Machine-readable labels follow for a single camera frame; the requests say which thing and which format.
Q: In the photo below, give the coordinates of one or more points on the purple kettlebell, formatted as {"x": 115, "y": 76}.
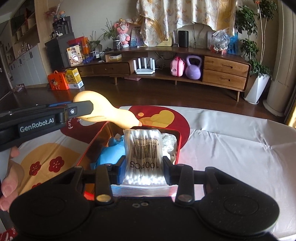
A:
{"x": 193, "y": 70}

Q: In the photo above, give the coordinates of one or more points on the yellow curtain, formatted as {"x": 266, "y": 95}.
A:
{"x": 291, "y": 118}

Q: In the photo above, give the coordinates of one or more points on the orange gift box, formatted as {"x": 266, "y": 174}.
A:
{"x": 57, "y": 81}

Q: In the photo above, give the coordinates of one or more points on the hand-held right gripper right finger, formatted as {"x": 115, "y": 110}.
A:
{"x": 167, "y": 171}

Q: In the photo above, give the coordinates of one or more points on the pink toy case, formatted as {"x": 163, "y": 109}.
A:
{"x": 178, "y": 67}

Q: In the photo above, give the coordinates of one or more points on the black coffee machine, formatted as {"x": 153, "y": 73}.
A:
{"x": 60, "y": 27}

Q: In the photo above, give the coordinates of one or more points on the red tin box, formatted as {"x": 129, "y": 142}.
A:
{"x": 101, "y": 139}

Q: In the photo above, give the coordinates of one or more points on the clear plastic bag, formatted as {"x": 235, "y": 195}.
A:
{"x": 219, "y": 40}

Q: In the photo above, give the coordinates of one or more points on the wooden television cabinet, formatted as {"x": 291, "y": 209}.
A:
{"x": 224, "y": 71}

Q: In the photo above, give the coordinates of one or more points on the beige tower air conditioner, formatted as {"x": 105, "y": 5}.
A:
{"x": 283, "y": 69}

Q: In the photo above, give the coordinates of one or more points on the white router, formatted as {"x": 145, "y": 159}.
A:
{"x": 144, "y": 71}

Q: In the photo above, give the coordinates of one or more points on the small figurine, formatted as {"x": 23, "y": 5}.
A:
{"x": 61, "y": 14}

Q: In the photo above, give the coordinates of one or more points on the picture frame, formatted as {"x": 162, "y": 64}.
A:
{"x": 136, "y": 37}

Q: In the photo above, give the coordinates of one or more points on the red gift bag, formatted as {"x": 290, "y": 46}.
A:
{"x": 78, "y": 44}

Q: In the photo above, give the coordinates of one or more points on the pink plush doll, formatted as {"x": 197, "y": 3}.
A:
{"x": 123, "y": 34}

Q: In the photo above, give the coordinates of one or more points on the potted tree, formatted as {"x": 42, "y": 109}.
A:
{"x": 251, "y": 41}

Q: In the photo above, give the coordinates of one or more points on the yellow milk carton box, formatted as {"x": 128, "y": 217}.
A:
{"x": 74, "y": 80}

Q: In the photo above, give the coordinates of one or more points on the white planter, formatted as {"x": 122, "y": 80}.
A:
{"x": 257, "y": 90}

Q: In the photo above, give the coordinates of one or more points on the floral bed sheet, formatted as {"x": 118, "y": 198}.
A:
{"x": 175, "y": 16}

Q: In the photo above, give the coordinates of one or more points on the printed tablecloth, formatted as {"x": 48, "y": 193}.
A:
{"x": 231, "y": 150}

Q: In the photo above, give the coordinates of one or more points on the small green potted plant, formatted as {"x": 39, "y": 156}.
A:
{"x": 95, "y": 45}

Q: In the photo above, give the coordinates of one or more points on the blue rubber glove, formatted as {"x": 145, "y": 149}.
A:
{"x": 111, "y": 155}

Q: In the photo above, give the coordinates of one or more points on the pink tray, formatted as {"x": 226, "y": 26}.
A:
{"x": 133, "y": 78}

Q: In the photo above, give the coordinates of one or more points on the black speaker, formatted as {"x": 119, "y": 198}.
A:
{"x": 183, "y": 39}

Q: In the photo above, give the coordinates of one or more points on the orchid in patterned pot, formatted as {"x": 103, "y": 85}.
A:
{"x": 116, "y": 44}

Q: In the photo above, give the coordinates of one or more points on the cream shell-shaped ornament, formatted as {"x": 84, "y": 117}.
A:
{"x": 201, "y": 37}

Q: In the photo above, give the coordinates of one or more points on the white wall cabinet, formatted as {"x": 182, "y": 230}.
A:
{"x": 25, "y": 62}

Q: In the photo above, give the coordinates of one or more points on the person's left hand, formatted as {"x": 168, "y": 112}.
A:
{"x": 13, "y": 178}

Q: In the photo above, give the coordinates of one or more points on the small cream box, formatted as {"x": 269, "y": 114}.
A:
{"x": 113, "y": 57}

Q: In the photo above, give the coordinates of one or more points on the white gauze cloth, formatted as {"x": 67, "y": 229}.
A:
{"x": 170, "y": 143}

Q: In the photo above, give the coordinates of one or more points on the yellow rubber chicken toy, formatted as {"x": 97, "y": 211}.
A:
{"x": 115, "y": 111}

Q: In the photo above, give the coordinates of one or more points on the vase with pink flowers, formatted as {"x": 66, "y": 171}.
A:
{"x": 52, "y": 14}

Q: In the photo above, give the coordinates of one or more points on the black cabinet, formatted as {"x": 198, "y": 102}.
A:
{"x": 57, "y": 55}

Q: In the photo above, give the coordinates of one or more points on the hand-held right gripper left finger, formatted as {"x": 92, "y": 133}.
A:
{"x": 121, "y": 171}

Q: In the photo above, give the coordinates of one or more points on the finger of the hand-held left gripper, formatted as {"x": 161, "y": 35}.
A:
{"x": 81, "y": 110}
{"x": 60, "y": 104}

